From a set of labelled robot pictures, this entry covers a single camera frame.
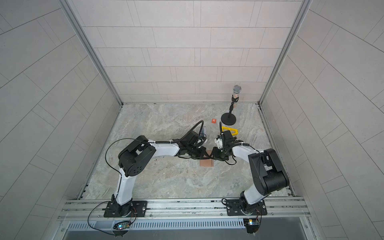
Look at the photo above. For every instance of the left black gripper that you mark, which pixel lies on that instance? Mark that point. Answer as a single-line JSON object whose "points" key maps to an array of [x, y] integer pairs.
{"points": [[200, 155]]}

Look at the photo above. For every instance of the perforated vent strip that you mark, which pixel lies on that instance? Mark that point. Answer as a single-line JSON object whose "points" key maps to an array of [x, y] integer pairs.
{"points": [[164, 224]]}

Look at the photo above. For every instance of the clear acrylic card box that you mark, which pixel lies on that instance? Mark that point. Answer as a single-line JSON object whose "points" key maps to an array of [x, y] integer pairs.
{"points": [[204, 131]]}

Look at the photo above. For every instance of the left green circuit board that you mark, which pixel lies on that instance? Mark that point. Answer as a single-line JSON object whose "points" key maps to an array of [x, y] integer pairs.
{"points": [[122, 225]]}

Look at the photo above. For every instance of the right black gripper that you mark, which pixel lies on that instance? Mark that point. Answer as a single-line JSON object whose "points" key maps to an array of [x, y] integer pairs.
{"points": [[215, 155]]}

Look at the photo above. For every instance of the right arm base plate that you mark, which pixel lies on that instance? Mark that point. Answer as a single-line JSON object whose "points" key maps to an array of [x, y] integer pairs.
{"points": [[240, 207]]}

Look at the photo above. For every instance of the brown leather card holder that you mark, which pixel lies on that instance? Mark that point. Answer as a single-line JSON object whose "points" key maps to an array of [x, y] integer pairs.
{"points": [[205, 162]]}

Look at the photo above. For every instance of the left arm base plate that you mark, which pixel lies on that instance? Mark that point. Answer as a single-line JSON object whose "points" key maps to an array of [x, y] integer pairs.
{"points": [[132, 208]]}

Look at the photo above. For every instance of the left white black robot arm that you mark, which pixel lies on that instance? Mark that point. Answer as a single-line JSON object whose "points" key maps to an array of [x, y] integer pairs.
{"points": [[135, 157]]}

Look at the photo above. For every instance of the right circuit board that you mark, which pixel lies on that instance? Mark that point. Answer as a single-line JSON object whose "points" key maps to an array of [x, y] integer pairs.
{"points": [[252, 225]]}

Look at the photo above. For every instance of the yellow triangular plastic piece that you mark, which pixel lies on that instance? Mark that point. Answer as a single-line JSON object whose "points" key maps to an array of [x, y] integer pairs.
{"points": [[234, 132]]}

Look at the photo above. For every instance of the aluminium mounting rail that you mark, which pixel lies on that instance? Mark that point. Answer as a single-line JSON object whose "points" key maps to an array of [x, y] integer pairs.
{"points": [[156, 209]]}

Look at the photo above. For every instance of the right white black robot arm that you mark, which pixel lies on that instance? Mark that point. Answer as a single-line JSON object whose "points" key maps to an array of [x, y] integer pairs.
{"points": [[267, 170]]}

